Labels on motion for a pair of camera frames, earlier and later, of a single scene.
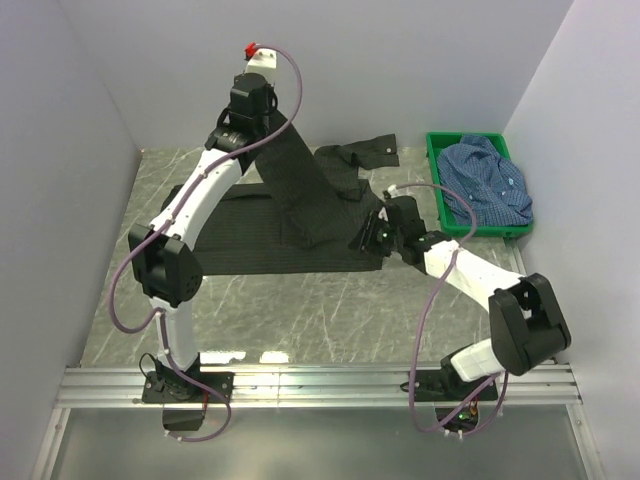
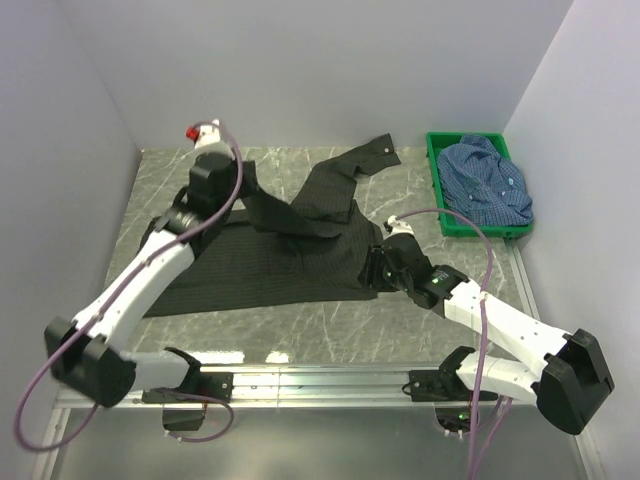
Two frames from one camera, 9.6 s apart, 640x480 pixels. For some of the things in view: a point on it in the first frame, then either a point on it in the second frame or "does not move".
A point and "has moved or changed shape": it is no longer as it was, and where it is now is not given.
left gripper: (271, 93) → (248, 186)
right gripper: (364, 241) → (370, 276)
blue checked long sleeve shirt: (494, 187) does not move
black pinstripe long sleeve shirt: (295, 210) has moved or changed shape
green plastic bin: (451, 225) does not move
